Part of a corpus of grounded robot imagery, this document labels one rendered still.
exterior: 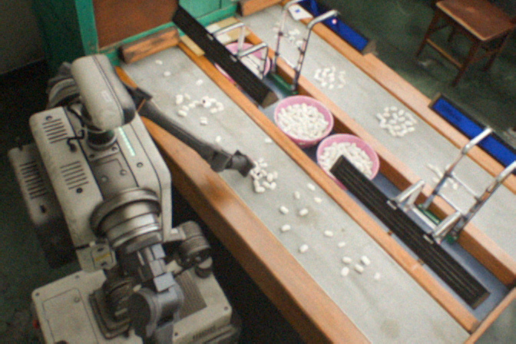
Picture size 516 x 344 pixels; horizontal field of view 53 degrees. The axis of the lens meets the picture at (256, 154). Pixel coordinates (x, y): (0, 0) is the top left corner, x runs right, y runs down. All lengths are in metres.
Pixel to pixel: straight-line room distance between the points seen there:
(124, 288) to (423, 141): 1.43
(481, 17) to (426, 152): 1.74
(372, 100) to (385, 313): 1.06
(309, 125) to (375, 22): 2.15
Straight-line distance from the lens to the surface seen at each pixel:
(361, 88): 2.58
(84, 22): 2.28
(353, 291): 1.93
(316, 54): 2.69
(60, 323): 2.13
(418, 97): 2.61
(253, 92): 1.95
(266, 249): 1.90
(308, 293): 1.85
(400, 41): 4.24
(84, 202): 1.18
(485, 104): 4.02
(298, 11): 2.90
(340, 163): 1.76
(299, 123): 2.32
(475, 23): 3.88
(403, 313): 1.96
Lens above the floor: 2.43
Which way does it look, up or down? 51 degrees down
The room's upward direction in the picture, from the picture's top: 11 degrees clockwise
